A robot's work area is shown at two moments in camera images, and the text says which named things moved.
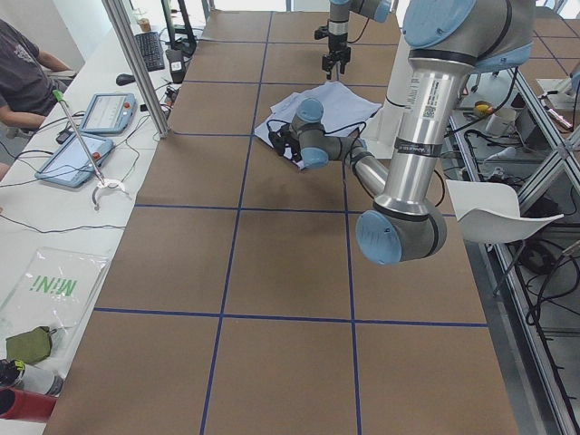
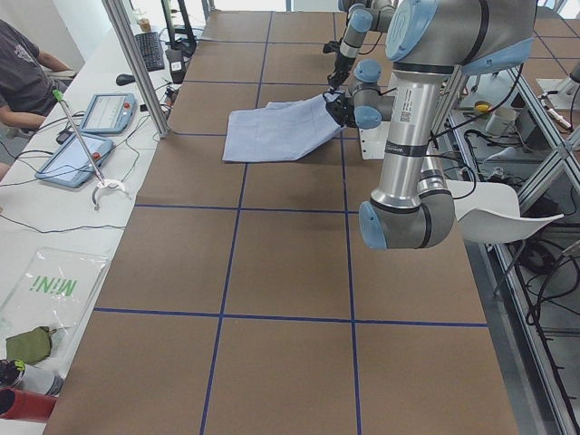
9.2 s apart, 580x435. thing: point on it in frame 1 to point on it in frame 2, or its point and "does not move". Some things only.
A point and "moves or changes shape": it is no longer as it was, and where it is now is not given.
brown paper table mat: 237,300 does not move
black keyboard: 151,50 does not move
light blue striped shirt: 345,111 moves or changes shape
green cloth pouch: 31,346 does not move
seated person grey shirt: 28,88 does not move
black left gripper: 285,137 to 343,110
